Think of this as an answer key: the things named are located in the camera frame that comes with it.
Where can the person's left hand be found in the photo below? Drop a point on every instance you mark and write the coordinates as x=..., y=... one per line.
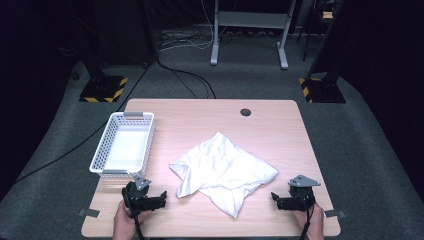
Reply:
x=125, y=223

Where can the person's right hand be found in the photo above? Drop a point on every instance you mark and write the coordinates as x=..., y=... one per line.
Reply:
x=313, y=223

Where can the white t-shirt with dark print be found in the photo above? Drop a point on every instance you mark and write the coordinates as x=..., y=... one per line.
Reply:
x=220, y=163

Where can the white perforated plastic basket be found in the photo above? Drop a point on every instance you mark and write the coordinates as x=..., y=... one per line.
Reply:
x=128, y=150

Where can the black stand with striped base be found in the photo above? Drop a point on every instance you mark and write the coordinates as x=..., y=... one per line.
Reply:
x=321, y=88
x=103, y=88

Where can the grey tape strip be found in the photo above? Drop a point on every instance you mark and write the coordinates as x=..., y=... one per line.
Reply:
x=88, y=213
x=334, y=213

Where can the white metal desk frame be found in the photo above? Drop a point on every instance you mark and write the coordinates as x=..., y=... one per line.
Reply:
x=253, y=19

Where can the black tripod with orange device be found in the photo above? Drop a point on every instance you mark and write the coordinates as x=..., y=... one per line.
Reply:
x=325, y=15

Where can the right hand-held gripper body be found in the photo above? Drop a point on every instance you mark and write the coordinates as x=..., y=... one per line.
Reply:
x=301, y=193

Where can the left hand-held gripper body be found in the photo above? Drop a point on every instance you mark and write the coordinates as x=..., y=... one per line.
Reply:
x=135, y=196

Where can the round black table grommet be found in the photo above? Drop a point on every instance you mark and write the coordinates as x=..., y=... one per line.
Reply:
x=245, y=112

